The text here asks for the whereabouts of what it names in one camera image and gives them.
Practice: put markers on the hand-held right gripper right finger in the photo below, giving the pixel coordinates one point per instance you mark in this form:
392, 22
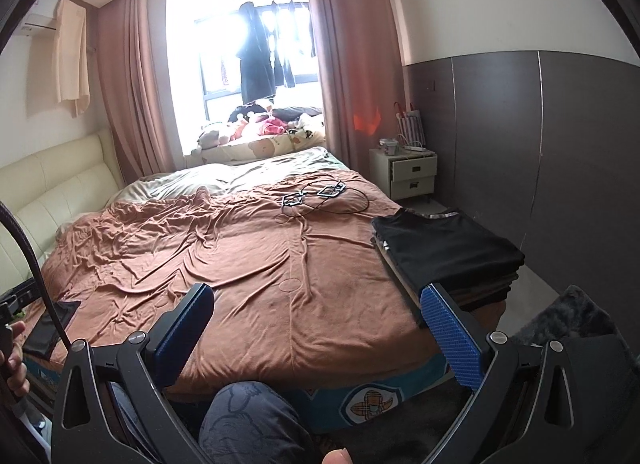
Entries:
450, 339

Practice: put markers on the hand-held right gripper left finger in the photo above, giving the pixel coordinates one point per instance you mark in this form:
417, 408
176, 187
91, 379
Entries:
185, 329

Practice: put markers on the stack of folded clothes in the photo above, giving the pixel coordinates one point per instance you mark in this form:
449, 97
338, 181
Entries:
475, 298

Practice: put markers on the person's left hand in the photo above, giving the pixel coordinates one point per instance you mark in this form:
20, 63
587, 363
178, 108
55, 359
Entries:
19, 374

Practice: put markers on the person's right hand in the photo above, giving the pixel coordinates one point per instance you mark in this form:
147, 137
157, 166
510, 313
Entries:
337, 457

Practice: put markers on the dark cloth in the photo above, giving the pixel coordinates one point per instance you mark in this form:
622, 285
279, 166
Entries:
52, 329

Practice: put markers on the blue printed bed cover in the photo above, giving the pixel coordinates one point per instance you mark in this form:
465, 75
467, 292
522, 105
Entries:
370, 404

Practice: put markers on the person's leg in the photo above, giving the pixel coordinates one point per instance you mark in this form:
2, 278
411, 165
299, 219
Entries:
250, 424

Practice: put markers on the brown blanket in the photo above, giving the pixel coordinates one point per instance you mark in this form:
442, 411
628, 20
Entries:
275, 254

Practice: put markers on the grey fuzzy rug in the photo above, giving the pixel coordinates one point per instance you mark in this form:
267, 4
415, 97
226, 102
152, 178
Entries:
575, 309

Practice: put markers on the cream padded headboard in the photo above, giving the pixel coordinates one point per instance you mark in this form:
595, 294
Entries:
50, 178

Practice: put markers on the pale bed sheet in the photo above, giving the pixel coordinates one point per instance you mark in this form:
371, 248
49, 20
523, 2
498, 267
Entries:
200, 178

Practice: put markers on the white nightstand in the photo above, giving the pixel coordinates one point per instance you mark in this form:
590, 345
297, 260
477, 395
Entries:
405, 173

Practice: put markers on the white power strip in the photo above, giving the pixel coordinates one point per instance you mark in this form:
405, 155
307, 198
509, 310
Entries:
417, 148

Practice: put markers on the pile of plush toys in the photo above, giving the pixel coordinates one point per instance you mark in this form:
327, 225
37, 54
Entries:
260, 126

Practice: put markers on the striped gift bag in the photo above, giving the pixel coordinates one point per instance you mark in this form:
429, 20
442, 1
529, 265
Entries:
411, 126

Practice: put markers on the pink curtain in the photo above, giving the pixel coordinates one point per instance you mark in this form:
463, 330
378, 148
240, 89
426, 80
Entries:
350, 68
145, 93

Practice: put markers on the beige hanging cloth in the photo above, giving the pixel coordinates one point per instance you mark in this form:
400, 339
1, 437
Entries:
72, 58

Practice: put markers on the black hanging jacket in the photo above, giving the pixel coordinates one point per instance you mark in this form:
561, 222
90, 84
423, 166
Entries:
256, 58

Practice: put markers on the white air conditioner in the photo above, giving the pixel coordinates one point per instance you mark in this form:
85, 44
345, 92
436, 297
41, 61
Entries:
40, 13

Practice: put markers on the dark hanging garment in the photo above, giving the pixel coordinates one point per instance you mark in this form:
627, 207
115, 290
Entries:
290, 53

